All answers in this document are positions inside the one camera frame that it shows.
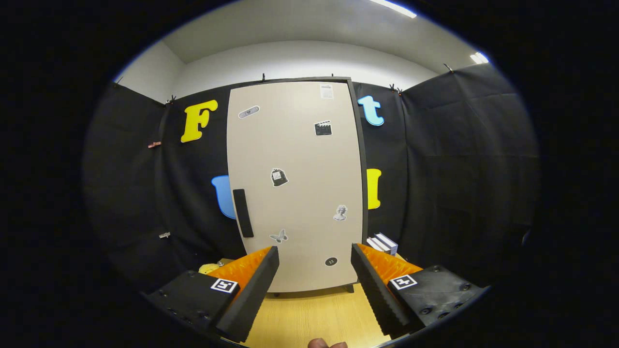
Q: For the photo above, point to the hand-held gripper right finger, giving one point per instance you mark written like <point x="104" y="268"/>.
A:
<point x="372" y="295"/>

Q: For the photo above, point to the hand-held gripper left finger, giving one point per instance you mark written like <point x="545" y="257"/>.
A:
<point x="254" y="295"/>

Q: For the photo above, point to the dark grey shoe cabinet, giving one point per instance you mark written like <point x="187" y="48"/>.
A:
<point x="364" y="193"/>

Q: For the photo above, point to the thin white book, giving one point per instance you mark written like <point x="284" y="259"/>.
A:
<point x="378" y="243"/>

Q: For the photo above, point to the yellow plush toy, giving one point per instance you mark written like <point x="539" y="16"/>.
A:
<point x="208" y="268"/>

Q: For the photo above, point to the purple spine book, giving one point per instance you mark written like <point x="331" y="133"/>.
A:
<point x="388" y="243"/>

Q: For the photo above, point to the black backdrop cloth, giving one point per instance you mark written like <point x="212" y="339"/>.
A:
<point x="459" y="169"/>

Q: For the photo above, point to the small ceiling light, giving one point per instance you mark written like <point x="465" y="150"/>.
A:
<point x="479" y="58"/>

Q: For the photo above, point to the long ceiling light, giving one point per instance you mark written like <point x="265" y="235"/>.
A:
<point x="394" y="8"/>

